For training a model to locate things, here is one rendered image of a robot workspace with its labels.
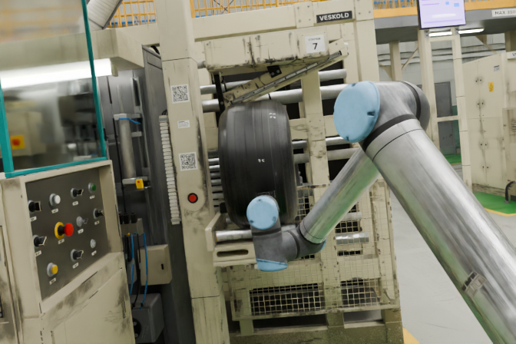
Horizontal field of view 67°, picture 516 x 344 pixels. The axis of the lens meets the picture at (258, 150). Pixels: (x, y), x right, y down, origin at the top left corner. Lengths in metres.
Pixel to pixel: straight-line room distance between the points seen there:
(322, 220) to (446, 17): 4.62
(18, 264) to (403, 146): 0.98
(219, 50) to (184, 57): 0.29
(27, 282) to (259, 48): 1.35
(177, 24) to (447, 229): 1.36
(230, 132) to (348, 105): 0.80
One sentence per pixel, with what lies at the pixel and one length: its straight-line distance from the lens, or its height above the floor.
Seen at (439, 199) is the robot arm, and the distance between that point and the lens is 0.71.
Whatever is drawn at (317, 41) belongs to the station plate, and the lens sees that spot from 1.95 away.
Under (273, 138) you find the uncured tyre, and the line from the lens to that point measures 1.47.
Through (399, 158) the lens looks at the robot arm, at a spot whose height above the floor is 1.24.
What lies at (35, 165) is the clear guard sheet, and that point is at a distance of 1.27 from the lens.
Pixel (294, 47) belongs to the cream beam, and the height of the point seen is 1.70.
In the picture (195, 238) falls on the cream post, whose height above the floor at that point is 0.88.
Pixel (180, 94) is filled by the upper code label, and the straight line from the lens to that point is 1.70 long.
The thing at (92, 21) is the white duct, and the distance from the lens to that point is 2.20.
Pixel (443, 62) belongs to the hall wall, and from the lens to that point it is 12.67.
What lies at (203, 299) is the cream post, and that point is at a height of 0.61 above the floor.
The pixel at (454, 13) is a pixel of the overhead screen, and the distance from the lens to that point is 5.61.
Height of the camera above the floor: 1.32
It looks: 3 degrees down
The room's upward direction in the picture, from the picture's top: 6 degrees counter-clockwise
